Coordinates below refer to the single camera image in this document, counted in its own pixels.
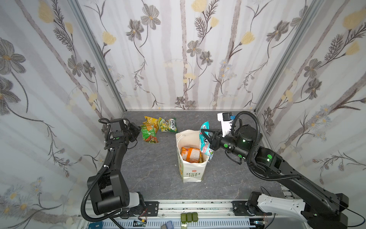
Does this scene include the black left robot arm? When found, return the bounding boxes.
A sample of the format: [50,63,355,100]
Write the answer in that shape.
[81,118,146,222]

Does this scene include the white paper shopping bag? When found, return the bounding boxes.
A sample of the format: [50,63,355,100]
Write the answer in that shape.
[175,130,209,183]

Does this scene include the green orange snack bag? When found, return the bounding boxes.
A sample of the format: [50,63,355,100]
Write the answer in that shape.
[141,123,158,143]

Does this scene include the blue object at bottom edge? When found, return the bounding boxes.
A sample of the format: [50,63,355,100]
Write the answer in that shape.
[87,221,103,229]

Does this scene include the green block on rail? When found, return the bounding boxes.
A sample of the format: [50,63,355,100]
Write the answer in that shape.
[180,212,198,224]

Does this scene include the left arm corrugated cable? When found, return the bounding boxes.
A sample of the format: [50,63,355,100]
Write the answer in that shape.
[80,164,126,223]

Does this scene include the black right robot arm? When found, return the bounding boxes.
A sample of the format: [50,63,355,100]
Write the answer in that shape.
[200,125,348,229]

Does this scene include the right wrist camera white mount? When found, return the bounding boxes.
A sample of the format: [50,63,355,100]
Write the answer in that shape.
[217,112,235,137]

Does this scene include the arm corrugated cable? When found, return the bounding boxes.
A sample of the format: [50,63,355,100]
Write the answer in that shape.
[80,164,126,223]
[231,111,302,181]

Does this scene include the green Fox's candy bag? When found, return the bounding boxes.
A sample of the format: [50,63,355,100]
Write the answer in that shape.
[158,117,178,133]

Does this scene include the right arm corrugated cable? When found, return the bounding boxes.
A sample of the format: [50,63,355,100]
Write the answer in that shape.
[231,111,302,181]

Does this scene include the teal candy snack bag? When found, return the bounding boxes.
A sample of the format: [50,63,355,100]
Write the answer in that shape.
[199,121,214,160]

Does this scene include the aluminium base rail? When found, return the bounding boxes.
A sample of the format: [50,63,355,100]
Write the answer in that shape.
[75,199,309,229]

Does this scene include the yellow chips snack bag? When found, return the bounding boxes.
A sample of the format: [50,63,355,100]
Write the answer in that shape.
[143,116,159,131]

